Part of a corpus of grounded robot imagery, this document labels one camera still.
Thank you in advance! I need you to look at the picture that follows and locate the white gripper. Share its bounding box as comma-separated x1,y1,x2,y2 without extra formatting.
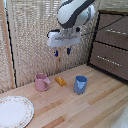
46,28,82,58

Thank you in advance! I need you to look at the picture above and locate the yellow toast piece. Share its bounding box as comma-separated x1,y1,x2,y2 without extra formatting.
54,76,67,87

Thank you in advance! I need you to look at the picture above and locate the woven bamboo screen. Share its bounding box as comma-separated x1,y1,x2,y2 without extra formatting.
0,0,128,93

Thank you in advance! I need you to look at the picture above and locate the blue mug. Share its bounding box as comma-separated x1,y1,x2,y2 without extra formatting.
73,75,89,96

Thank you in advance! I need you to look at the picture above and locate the pink mug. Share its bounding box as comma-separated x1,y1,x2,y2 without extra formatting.
34,73,51,93

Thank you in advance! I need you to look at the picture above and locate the dark wooden drawer cabinet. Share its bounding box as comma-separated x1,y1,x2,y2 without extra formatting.
87,9,128,82

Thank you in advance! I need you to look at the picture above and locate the white floral plate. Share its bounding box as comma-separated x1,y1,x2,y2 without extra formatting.
0,95,35,128

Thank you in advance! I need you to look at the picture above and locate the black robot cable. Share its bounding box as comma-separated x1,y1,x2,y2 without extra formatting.
80,15,126,37

